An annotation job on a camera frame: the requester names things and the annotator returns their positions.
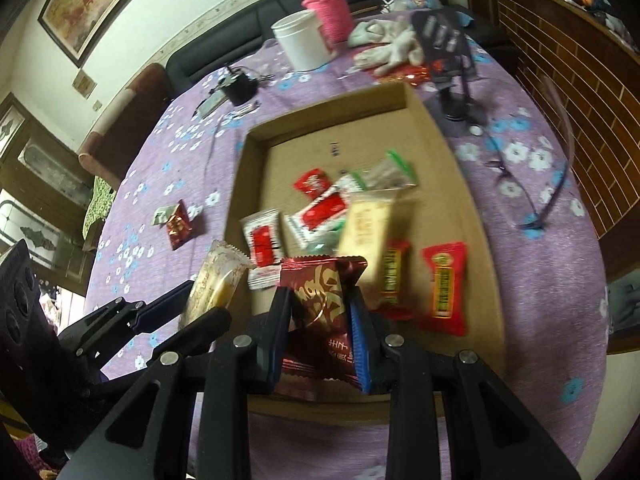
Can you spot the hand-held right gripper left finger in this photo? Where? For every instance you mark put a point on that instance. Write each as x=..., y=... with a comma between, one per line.
x=278, y=365

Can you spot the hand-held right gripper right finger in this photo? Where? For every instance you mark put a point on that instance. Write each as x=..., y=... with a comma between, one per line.
x=361, y=355

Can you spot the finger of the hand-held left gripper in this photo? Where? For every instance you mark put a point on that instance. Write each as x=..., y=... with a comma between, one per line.
x=205, y=325
x=165, y=302

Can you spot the yellow cake clear packet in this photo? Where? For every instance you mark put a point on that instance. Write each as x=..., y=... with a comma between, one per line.
x=220, y=280

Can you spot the dark red snack packet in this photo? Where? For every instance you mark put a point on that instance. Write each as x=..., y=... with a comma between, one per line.
x=179, y=227
x=320, y=310

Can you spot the white red snack packet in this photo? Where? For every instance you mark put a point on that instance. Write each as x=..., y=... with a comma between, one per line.
x=264, y=237
x=262, y=277

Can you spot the cream snack packet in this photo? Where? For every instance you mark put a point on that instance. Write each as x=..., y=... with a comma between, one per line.
x=367, y=232

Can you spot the red white green-edged packet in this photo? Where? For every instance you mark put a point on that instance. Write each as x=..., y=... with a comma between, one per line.
x=320, y=212

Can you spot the cardboard tray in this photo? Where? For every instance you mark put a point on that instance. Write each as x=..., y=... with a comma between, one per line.
x=440, y=170

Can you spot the red yellow bar packet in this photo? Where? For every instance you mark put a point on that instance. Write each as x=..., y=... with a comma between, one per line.
x=395, y=280
x=445, y=285

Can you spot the white green snack packet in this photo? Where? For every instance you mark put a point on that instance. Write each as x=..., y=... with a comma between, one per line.
x=162, y=215

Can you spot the green patterned cloth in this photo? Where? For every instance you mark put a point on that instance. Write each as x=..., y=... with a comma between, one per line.
x=99, y=205

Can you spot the wooden glass-door cabinet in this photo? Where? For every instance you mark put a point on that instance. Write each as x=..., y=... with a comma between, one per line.
x=35, y=185

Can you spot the small red snack packet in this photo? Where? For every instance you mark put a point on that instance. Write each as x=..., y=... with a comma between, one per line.
x=312, y=182

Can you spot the clear green-edged snack packet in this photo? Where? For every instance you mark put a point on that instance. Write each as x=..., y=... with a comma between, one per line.
x=392, y=172

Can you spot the brown armchair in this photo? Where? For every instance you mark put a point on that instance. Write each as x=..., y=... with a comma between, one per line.
x=125, y=120

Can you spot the purple floral tablecloth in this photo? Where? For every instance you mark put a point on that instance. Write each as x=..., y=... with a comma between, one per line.
x=525, y=260

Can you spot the green notebook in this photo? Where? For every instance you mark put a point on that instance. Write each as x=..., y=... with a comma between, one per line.
x=212, y=105

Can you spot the small printed tube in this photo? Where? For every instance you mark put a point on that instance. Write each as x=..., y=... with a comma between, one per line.
x=245, y=110

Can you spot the black round container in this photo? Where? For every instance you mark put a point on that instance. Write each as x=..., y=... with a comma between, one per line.
x=240, y=90

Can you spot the red printed envelope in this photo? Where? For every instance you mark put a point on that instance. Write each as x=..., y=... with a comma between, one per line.
x=412, y=75

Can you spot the black leather sofa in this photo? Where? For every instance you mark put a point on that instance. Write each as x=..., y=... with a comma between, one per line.
x=240, y=25

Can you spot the white plastic jar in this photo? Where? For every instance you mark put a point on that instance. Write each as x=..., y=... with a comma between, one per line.
x=302, y=42

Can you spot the white work glove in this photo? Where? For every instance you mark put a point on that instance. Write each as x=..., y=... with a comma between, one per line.
x=395, y=52
x=370, y=32

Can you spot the framed painting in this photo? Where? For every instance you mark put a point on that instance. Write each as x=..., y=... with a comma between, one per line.
x=95, y=0

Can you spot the dark phone stand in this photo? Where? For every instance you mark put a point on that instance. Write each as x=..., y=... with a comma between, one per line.
x=445, y=45

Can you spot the pink thermos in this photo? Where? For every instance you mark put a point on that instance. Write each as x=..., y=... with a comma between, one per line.
x=330, y=10

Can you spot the small wall plaque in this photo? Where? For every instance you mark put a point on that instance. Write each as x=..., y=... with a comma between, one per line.
x=84, y=84

